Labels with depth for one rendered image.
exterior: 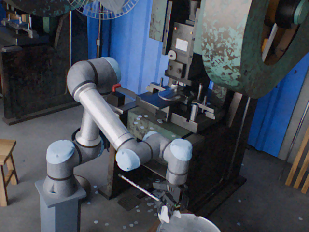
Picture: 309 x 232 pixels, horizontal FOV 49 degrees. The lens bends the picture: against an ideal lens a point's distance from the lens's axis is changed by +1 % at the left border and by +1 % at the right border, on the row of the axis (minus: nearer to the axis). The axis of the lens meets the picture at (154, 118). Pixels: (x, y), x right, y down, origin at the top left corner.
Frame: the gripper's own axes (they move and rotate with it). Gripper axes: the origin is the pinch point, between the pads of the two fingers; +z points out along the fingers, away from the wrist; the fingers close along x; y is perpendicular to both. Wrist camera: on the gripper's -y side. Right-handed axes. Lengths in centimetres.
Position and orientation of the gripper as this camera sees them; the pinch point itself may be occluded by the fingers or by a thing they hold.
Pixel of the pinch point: (165, 217)
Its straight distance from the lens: 139.4
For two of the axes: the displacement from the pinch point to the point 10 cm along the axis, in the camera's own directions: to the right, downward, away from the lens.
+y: 5.4, 4.3, -7.2
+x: 8.3, -1.6, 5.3
